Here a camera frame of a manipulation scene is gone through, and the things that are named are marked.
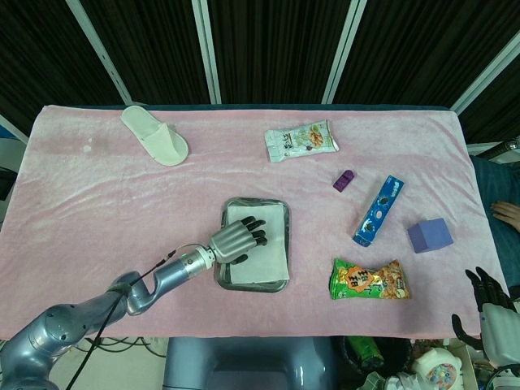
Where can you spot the white paper sheet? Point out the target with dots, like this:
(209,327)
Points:
(268,268)

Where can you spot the white slipper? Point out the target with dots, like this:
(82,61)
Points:
(158,140)

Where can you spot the small purple toy block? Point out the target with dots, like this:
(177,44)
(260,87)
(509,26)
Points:
(344,181)

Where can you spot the black curtain panel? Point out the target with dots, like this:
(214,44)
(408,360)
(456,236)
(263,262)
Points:
(276,48)
(499,105)
(40,61)
(154,48)
(426,48)

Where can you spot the blue grey robot torso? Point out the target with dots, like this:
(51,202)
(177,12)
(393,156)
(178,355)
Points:
(252,361)

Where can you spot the pink table cloth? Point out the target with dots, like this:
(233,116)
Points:
(122,211)

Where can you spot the blue cookie box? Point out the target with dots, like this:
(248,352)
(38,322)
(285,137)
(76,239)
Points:
(378,211)

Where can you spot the metal tray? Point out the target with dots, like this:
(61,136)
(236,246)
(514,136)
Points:
(254,287)

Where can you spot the white frame post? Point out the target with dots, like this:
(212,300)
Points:
(208,53)
(14,129)
(343,53)
(487,78)
(100,53)

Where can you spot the person hand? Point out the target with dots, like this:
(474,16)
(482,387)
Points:
(508,213)

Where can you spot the purple foam cube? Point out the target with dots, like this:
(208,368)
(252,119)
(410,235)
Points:
(430,237)

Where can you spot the white round toy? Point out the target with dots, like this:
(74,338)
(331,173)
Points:
(436,365)

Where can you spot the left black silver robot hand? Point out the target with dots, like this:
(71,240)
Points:
(231,241)

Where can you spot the blue jeans leg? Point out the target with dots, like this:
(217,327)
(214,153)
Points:
(493,183)

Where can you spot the white snack bag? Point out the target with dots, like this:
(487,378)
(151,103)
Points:
(300,140)

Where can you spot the black trash bin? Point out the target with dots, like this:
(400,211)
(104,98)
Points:
(396,353)

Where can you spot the green snack bag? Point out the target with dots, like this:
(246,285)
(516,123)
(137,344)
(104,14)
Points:
(365,282)

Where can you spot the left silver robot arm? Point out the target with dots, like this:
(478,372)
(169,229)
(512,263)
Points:
(178,270)

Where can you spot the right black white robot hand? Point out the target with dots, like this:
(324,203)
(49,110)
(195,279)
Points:
(501,325)

